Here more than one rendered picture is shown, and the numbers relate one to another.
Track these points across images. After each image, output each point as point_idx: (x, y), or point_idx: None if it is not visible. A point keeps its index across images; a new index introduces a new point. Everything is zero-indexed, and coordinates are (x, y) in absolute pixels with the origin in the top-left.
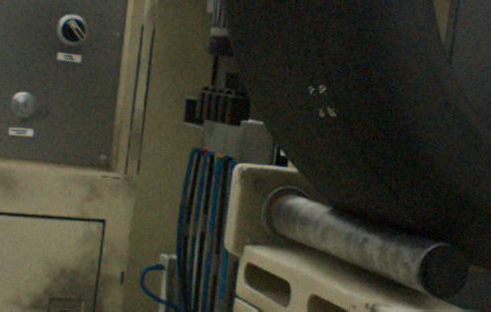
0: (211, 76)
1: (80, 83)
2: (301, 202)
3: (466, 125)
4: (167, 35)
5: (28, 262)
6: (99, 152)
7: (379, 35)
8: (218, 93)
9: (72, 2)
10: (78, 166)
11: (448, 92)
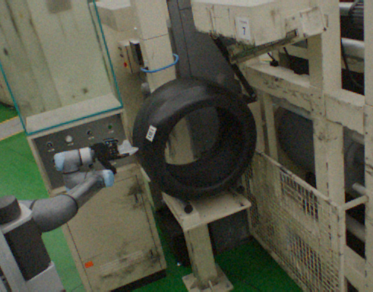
0: None
1: None
2: None
3: (184, 188)
4: (140, 90)
5: (124, 188)
6: (130, 160)
7: (163, 182)
8: None
9: (113, 136)
10: (127, 164)
11: (178, 185)
